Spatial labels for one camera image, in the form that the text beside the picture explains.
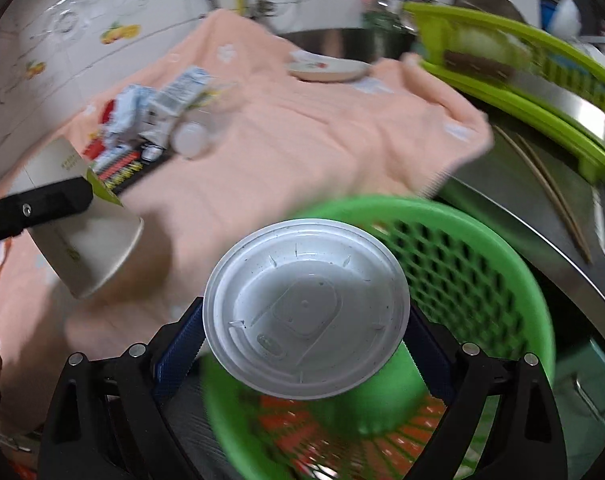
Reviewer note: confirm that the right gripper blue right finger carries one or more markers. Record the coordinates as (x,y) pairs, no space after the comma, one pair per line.
(431,348)

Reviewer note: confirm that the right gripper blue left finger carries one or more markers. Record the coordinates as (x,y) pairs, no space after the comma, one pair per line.
(175,349)

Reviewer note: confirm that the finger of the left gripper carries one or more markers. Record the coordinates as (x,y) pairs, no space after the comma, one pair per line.
(48,203)

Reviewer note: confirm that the white paper cup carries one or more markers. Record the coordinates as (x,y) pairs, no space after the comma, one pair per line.
(85,250)

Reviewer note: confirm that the black glue box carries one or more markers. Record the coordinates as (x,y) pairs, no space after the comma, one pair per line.
(120,167)

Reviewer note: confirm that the white plastic cup lid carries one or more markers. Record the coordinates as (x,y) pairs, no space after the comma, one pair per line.
(306,309)

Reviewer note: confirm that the white paper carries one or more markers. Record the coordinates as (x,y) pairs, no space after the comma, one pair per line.
(125,122)

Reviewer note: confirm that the clear square plastic bottle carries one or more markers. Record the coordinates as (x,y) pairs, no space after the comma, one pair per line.
(204,123)

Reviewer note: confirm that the white milk carton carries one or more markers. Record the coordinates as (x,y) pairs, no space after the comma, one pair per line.
(166,106)

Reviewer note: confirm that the red snack can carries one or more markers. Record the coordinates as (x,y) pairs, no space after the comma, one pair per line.
(97,144)

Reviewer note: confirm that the green plastic waste basket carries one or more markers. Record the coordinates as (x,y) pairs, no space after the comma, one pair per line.
(503,421)

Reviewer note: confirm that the red plastic stool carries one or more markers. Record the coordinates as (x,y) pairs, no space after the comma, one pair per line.
(314,442)

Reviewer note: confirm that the teal cabinet drawer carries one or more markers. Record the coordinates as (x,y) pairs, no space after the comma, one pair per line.
(579,389)

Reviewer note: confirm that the brown chopstick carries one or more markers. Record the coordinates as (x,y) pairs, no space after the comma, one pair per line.
(542,189)
(557,194)

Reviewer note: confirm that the peach flower towel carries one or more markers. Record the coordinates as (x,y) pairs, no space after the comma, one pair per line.
(292,145)

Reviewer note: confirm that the green dish rack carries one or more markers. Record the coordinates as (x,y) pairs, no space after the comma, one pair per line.
(524,47)

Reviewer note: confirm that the white ceramic saucer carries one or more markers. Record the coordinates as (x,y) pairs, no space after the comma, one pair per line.
(312,67)

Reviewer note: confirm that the dark utensil holder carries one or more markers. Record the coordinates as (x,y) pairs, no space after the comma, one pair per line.
(393,30)

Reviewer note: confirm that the steel bowl in rack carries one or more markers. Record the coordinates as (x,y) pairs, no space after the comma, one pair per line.
(503,8)

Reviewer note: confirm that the cleaver with wooden handle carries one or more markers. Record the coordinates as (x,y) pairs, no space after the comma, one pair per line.
(560,101)

